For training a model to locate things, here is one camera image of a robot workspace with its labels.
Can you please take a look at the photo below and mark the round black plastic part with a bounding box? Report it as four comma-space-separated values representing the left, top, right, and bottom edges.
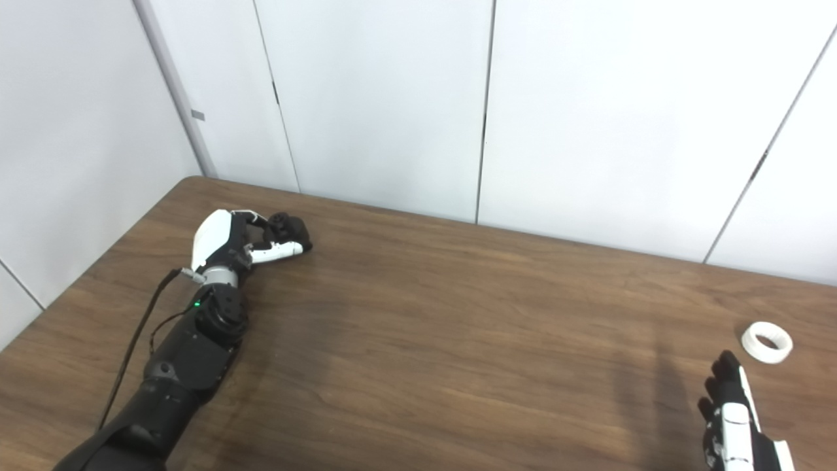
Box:
265, 213, 313, 253

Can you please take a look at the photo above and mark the white plastic ring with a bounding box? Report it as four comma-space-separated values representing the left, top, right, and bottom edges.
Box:
741, 321, 794, 364

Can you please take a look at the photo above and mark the grey wall corner strip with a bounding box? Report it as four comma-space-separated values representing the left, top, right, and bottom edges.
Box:
133, 0, 218, 179

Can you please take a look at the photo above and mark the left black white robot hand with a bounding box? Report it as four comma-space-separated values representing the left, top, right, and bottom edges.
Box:
190, 209, 313, 272

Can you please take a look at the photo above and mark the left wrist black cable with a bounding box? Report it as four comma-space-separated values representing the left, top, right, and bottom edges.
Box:
98, 267, 207, 432

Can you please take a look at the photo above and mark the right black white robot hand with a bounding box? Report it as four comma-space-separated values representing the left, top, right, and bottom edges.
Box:
696, 350, 797, 471

